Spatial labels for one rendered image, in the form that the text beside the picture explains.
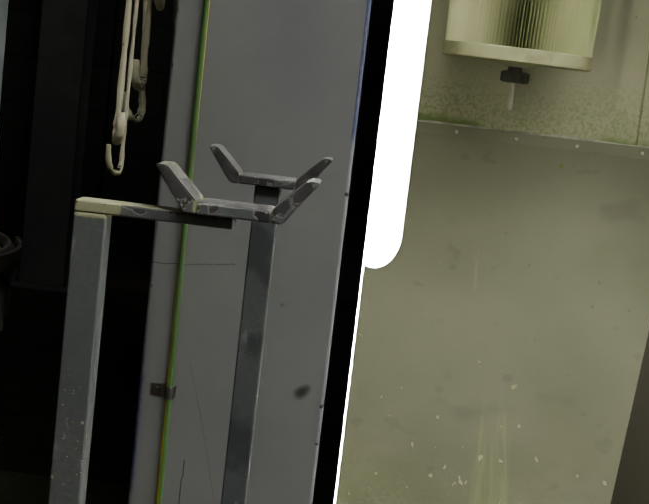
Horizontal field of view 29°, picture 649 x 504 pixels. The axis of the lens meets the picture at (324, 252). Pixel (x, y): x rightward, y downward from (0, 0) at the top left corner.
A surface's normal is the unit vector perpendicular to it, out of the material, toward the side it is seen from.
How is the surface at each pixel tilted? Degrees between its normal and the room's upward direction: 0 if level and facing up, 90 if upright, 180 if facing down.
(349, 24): 90
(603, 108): 90
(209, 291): 90
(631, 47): 90
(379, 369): 57
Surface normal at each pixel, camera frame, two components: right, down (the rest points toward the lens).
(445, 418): 0.04, -0.43
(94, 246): -0.04, 0.13
